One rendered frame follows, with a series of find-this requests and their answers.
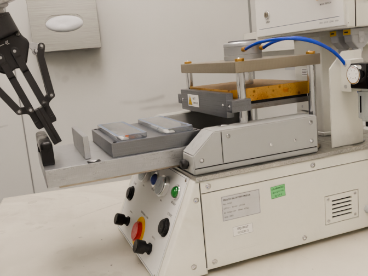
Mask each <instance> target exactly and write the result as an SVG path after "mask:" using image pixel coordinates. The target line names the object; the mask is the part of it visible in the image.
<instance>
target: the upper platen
mask: <svg viewBox="0 0 368 276"><path fill-rule="evenodd" d="M245 85H246V98H250V99H251V109H256V108H263V107H271V106H278V105H285V104H292V103H297V102H305V101H308V96H307V94H308V85H307V80H277V79H254V78H253V72H245ZM190 89H196V90H207V91H218V92H224V93H233V99H237V98H238V95H237V80H236V82H227V83H218V84H209V85H200V86H194V87H190Z"/></svg>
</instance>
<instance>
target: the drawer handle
mask: <svg viewBox="0 0 368 276"><path fill-rule="evenodd" d="M36 140H37V147H38V152H41V156H42V163H43V166H47V165H54V164H55V158H54V151H53V145H52V142H51V141H50V139H49V137H48V136H47V133H46V132H45V131H39V132H37V133H36Z"/></svg>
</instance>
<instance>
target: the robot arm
mask: <svg viewBox="0 0 368 276"><path fill-rule="evenodd" d="M13 1H15V0H0V73H2V74H5V75H6V76H7V78H8V79H9V81H10V83H11V85H12V86H13V88H14V90H15V92H16V93H17V95H18V97H19V99H20V100H21V102H22V104H23V105H24V107H19V106H18V105H17V104H16V103H15V101H14V100H13V99H12V98H11V97H10V96H9V95H8V94H7V93H6V92H5V91H4V90H3V89H2V88H1V87H0V98H1V99H2V100H3V101H4V102H5V103H6V104H7V105H8V106H9V107H10V108H11V109H12V110H13V111H14V112H15V113H16V114H17V115H21V114H28V115H29V116H30V117H31V119H32V121H33V122H34V124H35V126H36V128H37V129H39V130H40V129H42V128H45V130H46V132H47V134H48V135H49V137H50V139H51V140H52V142H53V144H54V145H56V144H57V143H59V142H61V141H62V140H61V138H60V136H59V134H58V133H57V131H56V129H55V128H54V126H53V124H52V123H53V122H55V121H56V116H55V115H54V113H53V111H52V110H51V108H50V106H49V103H50V101H51V100H52V99H53V98H54V97H55V93H54V89H53V85H52V83H51V79H50V75H49V71H48V68H47V64H46V61H45V57H44V52H45V44H44V43H32V42H29V41H28V39H27V38H25V37H24V36H23V35H22V34H21V33H20V31H19V29H18V27H17V26H16V24H15V22H14V20H13V18H12V17H11V15H10V13H9V12H4V8H5V7H7V6H8V5H9V4H8V3H11V2H13ZM29 48H30V49H31V50H32V53H33V54H34V55H36V57H37V62H38V66H39V70H40V73H41V76H42V80H43V84H44V87H45V91H46V95H45V96H44V95H43V93H42V92H41V90H40V88H39V86H38V84H37V83H36V81H35V79H34V77H33V76H32V74H31V72H30V70H29V69H28V67H27V65H26V63H27V58H28V50H29ZM17 68H19V69H20V71H21V72H22V74H23V75H24V77H25V79H26V81H27V82H28V84H29V86H30V88H31V89H32V91H33V93H34V95H35V96H36V98H37V100H38V102H39V103H40V105H41V106H40V107H38V108H36V109H34V108H33V107H32V105H31V103H30V101H29V99H28V98H27V96H26V94H25V92H24V91H23V89H22V87H21V85H20V84H19V82H18V80H17V78H16V77H15V75H14V73H13V71H14V70H15V69H17Z"/></svg>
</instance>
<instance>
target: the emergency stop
mask: <svg viewBox="0 0 368 276"><path fill-rule="evenodd" d="M141 233H142V222H140V221H137V222H135V223H134V225H133V228H132V231H131V238H132V240H133V241H135V240H137V239H140V237H141Z"/></svg>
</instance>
